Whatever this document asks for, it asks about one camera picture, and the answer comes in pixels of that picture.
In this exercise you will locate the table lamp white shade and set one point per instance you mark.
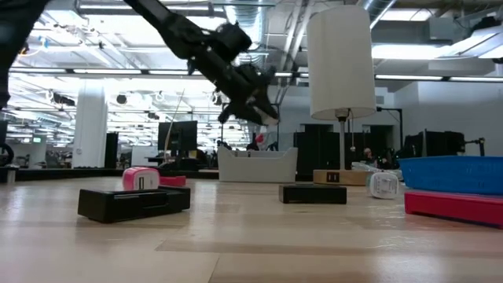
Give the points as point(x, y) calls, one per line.
point(340, 63)

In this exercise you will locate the red background object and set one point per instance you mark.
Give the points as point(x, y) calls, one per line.
point(259, 139)

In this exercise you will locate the blue plastic basket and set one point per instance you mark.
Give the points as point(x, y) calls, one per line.
point(452, 175)

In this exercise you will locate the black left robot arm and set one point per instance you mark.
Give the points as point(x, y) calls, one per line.
point(173, 29)

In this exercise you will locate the pink and white charger cube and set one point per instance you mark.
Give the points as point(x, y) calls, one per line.
point(139, 178)

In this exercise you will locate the large black flat box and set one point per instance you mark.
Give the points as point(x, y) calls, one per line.
point(129, 206)

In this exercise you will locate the black table frame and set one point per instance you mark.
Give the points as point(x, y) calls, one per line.
point(59, 174)

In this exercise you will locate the red box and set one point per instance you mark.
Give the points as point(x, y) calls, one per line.
point(173, 181)

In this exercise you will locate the black computer monitor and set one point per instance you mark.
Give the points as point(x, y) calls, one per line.
point(178, 135)

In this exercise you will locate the black equipment block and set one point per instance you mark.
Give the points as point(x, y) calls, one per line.
point(440, 143)

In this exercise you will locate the black rectangular box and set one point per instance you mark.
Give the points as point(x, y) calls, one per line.
point(312, 194)

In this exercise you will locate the black cabinet row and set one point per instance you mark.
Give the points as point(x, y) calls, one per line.
point(322, 149)

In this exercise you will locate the red tray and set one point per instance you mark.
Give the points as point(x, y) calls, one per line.
point(456, 206)

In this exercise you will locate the person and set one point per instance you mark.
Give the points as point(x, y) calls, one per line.
point(368, 155)

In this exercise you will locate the clear plastic bag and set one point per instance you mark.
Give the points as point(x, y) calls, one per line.
point(361, 167)

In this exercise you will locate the black tall cabinet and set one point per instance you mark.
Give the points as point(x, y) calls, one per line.
point(111, 151)

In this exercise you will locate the silver ventilation duct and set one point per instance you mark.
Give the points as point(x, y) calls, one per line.
point(257, 15)

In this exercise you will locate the light grey storage bin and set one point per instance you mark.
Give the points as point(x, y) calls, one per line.
point(257, 167)

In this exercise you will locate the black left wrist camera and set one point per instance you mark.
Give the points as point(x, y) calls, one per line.
point(230, 39)

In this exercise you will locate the ceiling light strip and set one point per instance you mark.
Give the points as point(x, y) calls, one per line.
point(106, 71)
point(432, 78)

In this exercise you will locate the black pole stand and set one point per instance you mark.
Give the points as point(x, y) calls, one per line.
point(400, 126)

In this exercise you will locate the white building column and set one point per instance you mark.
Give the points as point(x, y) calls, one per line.
point(89, 126)

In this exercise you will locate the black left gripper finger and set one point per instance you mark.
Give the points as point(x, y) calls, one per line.
point(237, 110)
point(262, 105)

